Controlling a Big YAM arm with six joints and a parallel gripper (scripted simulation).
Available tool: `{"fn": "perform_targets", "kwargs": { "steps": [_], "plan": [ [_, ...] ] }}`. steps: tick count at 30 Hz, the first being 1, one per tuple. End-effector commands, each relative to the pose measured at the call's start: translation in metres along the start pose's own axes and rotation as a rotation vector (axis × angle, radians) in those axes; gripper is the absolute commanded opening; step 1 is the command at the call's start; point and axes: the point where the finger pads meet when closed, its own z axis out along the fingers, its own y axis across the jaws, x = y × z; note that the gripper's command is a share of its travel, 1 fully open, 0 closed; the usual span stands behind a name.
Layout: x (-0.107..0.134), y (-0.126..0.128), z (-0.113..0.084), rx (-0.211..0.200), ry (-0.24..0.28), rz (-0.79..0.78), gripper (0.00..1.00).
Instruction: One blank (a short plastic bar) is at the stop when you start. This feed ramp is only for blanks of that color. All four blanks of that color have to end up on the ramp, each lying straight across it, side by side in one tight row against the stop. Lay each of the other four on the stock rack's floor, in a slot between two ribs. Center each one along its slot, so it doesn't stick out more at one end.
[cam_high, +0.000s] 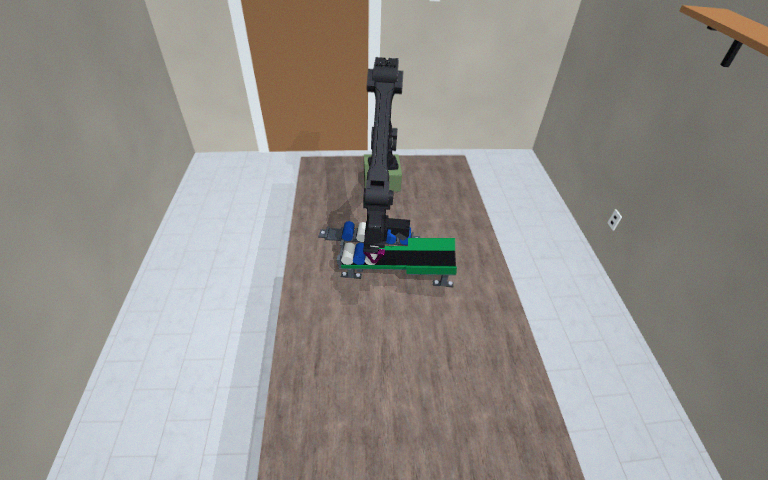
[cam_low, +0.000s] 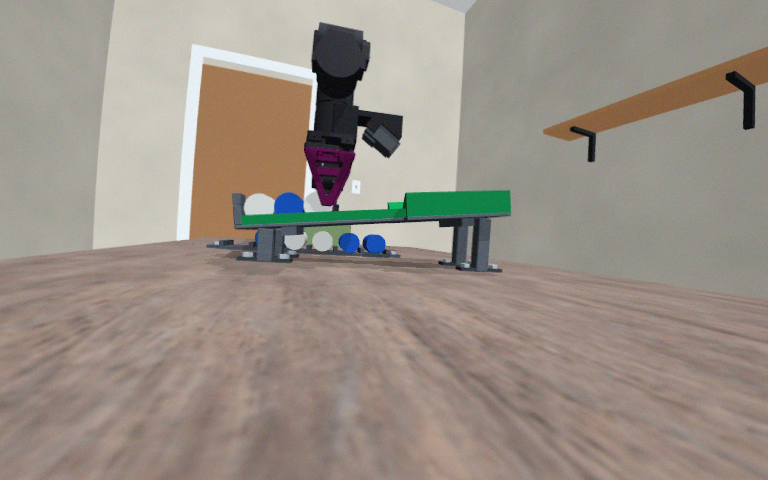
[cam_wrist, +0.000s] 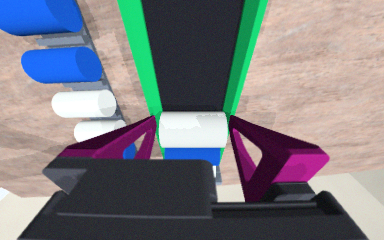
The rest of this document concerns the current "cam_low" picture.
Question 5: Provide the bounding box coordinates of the white cylinder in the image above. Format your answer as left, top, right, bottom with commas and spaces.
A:
284, 232, 307, 250
303, 191, 333, 212
244, 193, 275, 215
312, 231, 333, 251

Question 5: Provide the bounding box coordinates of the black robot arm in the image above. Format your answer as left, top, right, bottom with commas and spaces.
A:
311, 22, 403, 158

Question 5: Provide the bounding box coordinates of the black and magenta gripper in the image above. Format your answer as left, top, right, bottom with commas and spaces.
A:
304, 100, 355, 208

